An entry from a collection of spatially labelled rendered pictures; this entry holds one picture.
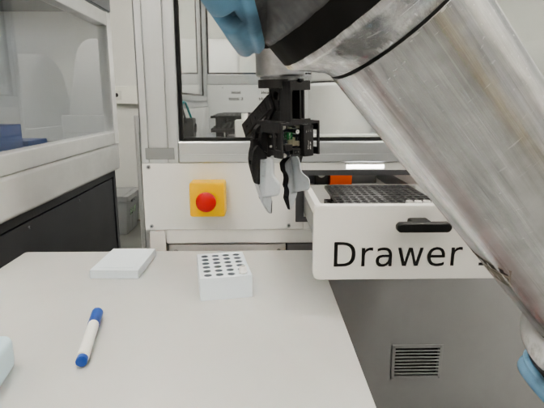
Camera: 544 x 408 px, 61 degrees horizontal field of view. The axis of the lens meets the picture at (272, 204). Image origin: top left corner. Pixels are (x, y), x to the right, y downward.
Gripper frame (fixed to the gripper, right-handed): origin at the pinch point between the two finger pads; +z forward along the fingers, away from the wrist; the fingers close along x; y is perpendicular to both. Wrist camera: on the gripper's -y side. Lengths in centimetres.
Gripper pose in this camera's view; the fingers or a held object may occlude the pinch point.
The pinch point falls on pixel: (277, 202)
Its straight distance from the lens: 78.0
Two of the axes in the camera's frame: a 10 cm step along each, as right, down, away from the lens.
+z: 0.3, 9.7, 2.5
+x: 8.4, -1.6, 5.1
